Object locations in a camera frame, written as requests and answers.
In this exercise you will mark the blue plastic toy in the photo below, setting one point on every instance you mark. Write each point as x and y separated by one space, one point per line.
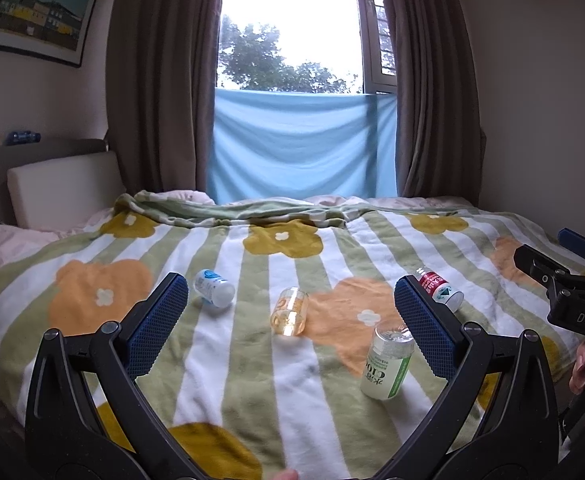
22 136

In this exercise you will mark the person's right hand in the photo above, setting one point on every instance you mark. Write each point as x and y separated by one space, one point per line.
580 367

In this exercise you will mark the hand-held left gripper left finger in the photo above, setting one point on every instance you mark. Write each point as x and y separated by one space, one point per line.
156 332

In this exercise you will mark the striped flower blanket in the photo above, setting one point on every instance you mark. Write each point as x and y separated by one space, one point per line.
252 390

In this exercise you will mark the white bottle with red label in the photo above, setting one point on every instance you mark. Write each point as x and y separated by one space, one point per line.
440 287

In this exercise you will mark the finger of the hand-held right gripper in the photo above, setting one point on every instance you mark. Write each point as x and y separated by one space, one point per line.
578 241
540 266

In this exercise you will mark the white bottle with blue label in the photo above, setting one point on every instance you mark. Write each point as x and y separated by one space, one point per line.
213 287

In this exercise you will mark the green and white drink bottle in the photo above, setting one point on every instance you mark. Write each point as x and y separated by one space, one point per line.
387 362

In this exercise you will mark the open window frame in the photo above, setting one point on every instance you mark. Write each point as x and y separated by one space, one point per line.
376 35

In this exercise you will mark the tree outside window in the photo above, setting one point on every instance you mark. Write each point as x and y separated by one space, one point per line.
267 60

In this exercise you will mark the light blue hanging cloth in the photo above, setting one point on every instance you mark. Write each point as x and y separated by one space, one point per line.
297 145

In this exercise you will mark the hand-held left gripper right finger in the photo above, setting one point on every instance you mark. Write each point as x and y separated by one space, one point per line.
425 332

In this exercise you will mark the white headboard cushion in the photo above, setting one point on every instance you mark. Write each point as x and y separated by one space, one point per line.
62 187

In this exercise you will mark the brown curtain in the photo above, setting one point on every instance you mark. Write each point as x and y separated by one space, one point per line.
165 85
435 85

